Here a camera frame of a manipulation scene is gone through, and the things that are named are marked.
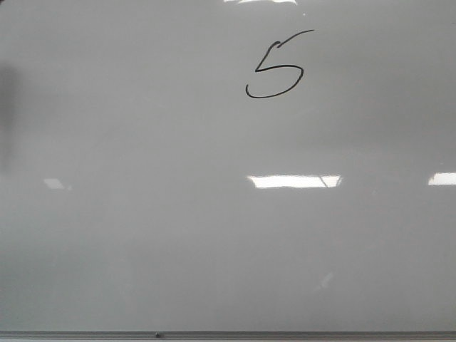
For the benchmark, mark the white glossy whiteboard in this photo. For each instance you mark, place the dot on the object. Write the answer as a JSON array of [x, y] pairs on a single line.
[[228, 165]]

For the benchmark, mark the grey aluminium whiteboard frame rail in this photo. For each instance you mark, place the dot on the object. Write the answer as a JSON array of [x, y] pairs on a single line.
[[236, 335]]

